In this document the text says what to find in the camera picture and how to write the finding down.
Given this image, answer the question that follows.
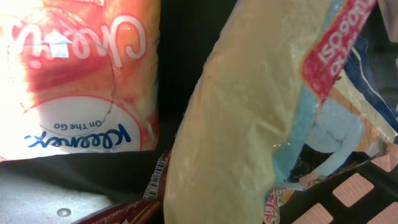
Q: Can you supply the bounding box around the yellow snack bag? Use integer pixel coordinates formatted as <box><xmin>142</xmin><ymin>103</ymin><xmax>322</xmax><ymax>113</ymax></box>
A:
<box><xmin>164</xmin><ymin>0</ymin><xmax>396</xmax><ymax>224</ymax></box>

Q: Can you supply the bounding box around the red snack packet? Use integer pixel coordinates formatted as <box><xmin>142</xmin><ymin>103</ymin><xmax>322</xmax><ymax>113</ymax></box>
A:
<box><xmin>75</xmin><ymin>149</ymin><xmax>172</xmax><ymax>224</ymax></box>

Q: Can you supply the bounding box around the grey plastic shopping basket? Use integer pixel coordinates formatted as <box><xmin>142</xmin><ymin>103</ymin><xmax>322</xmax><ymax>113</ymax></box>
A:
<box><xmin>1</xmin><ymin>1</ymin><xmax>397</xmax><ymax>223</ymax></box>

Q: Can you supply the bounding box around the orange tissue pack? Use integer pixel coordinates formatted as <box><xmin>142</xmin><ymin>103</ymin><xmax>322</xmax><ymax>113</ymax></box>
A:
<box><xmin>1</xmin><ymin>0</ymin><xmax>160</xmax><ymax>161</ymax></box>

